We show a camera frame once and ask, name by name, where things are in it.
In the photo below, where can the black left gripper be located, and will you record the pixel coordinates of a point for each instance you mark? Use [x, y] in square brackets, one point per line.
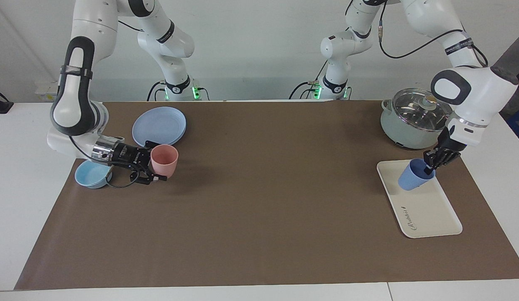
[451, 144]

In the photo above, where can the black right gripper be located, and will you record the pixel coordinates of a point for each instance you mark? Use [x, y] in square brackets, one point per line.
[131, 158]

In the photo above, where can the pink plastic cup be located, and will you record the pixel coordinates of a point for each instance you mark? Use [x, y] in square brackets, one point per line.
[165, 161]

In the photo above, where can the blue ribbed plastic cup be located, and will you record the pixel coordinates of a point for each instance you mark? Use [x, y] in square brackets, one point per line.
[412, 179]

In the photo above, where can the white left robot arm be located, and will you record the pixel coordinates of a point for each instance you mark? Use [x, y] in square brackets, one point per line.
[481, 92]

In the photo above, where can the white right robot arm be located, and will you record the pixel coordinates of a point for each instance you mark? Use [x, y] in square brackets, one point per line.
[73, 108]

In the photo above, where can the cream rabbit print tray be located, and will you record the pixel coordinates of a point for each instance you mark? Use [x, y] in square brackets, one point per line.
[426, 213]

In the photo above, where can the pale blue round plate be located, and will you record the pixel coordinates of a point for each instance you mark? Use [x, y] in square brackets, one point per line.
[159, 125]

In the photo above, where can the pale green cooking pot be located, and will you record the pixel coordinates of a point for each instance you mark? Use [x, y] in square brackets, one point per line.
[403, 133]

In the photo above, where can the glass pot lid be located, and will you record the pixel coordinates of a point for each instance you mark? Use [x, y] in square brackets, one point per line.
[414, 110]

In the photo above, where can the light blue plastic bowl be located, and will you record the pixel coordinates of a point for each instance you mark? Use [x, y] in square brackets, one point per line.
[90, 177]

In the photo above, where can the brown table mat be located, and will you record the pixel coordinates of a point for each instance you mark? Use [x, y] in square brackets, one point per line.
[259, 217]

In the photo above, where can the white wall socket box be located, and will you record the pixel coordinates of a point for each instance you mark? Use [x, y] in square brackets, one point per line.
[44, 93]

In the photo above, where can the black clamp mount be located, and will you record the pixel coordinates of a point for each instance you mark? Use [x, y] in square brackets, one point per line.
[0, 104]

